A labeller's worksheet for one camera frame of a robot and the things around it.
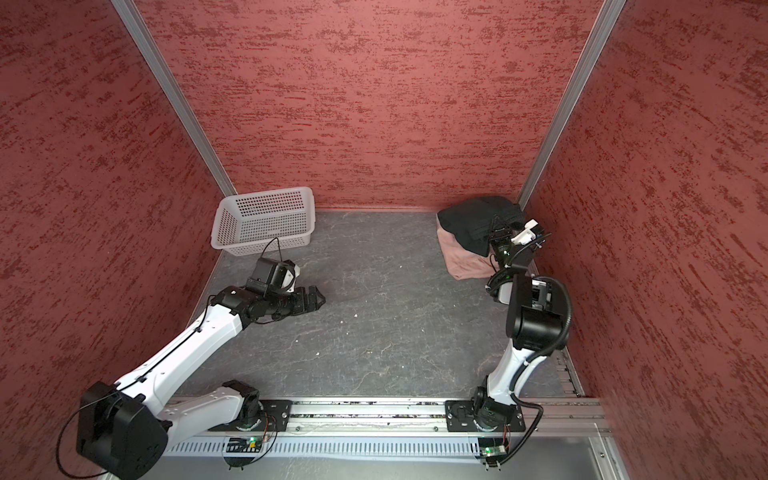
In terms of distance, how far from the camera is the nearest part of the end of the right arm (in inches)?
32.5

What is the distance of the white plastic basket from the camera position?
1.05 m

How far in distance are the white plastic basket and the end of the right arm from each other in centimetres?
62
